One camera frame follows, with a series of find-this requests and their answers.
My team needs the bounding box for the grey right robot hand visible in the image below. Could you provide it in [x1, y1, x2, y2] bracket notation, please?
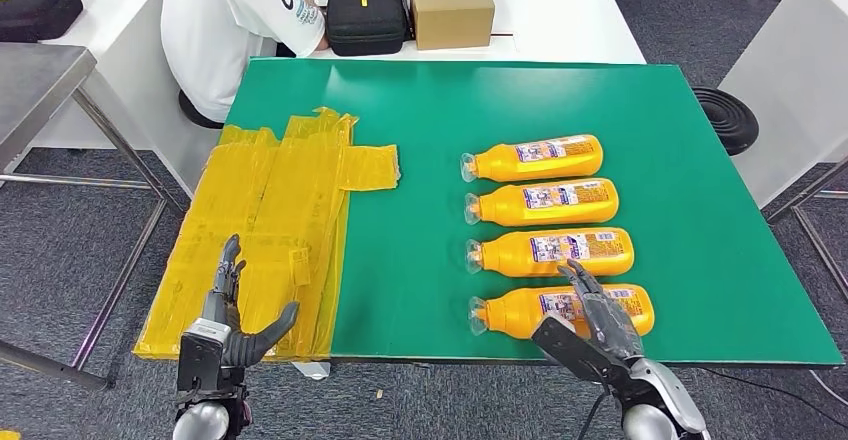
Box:
[558, 259, 645, 365]

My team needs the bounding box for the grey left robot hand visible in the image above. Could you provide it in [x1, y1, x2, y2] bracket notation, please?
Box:
[201, 234, 301, 369]

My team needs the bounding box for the orange detergent bottle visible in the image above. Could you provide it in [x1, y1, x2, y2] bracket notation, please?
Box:
[463, 177, 621, 228]
[464, 226, 636, 279]
[460, 134, 605, 185]
[467, 283, 656, 340]

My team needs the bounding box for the white table foot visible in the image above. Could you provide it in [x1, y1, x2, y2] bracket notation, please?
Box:
[290, 360, 331, 382]

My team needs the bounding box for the yellow plastic-wrapped cardboard sheet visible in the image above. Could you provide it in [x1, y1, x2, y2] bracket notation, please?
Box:
[131, 106, 401, 364]

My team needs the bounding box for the green table board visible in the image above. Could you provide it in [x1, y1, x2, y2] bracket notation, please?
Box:
[223, 57, 845, 368]

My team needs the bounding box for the black ribbed round stool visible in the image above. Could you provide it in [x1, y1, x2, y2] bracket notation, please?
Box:
[691, 86, 761, 157]

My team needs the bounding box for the white desk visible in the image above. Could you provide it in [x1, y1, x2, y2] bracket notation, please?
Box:
[717, 0, 848, 210]
[311, 0, 647, 66]
[0, 0, 223, 200]

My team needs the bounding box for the person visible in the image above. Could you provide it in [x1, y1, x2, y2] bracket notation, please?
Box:
[160, 0, 331, 124]

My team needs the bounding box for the steel table with legs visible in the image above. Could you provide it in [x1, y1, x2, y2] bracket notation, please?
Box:
[0, 42, 187, 392]

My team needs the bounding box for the black zippered case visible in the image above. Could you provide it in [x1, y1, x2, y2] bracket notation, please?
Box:
[0, 0, 85, 44]
[325, 0, 409, 58]

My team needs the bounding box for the brown cardboard box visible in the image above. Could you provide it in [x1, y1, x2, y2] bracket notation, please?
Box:
[408, 0, 496, 51]

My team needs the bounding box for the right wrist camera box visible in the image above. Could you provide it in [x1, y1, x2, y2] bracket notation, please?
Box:
[531, 314, 614, 385]

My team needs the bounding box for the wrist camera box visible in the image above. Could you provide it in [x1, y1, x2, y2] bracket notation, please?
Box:
[531, 314, 614, 385]
[176, 319, 232, 392]

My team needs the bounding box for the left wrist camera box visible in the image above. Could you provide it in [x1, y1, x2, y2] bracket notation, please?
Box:
[176, 319, 232, 392]

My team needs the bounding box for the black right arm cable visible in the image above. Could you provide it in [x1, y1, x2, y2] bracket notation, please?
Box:
[574, 389, 612, 440]

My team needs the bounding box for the black floor cable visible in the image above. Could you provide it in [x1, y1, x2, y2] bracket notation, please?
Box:
[700, 365, 848, 413]

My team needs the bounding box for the steel table frame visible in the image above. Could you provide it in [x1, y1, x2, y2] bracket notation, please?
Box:
[765, 157, 848, 302]

